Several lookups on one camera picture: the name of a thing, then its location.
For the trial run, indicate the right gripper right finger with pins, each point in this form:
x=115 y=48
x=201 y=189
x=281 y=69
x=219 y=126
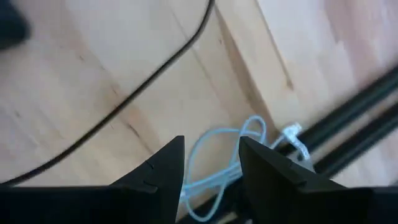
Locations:
x=311 y=205

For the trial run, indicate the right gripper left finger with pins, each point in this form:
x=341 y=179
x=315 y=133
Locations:
x=93 y=205

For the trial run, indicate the black aluminium table frame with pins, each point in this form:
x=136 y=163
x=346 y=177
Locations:
x=357 y=105

